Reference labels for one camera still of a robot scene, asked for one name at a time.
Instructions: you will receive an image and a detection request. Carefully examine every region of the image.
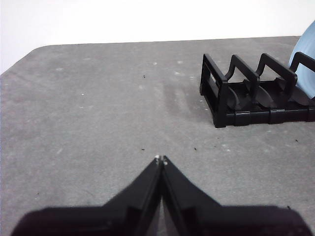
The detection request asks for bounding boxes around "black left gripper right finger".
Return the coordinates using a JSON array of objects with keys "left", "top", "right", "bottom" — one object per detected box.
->
[{"left": 161, "top": 155, "right": 310, "bottom": 236}]

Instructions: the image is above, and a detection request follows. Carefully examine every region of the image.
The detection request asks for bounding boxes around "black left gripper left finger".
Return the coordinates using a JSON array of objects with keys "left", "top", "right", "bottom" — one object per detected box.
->
[{"left": 9, "top": 156, "right": 164, "bottom": 236}]

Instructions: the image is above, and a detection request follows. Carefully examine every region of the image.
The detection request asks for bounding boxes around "black plate rack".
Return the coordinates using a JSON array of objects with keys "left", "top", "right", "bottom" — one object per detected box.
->
[{"left": 199, "top": 52, "right": 315, "bottom": 129}]

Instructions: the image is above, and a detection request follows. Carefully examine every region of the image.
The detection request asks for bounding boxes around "blue plate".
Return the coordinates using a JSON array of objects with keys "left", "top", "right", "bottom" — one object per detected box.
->
[{"left": 287, "top": 20, "right": 315, "bottom": 99}]

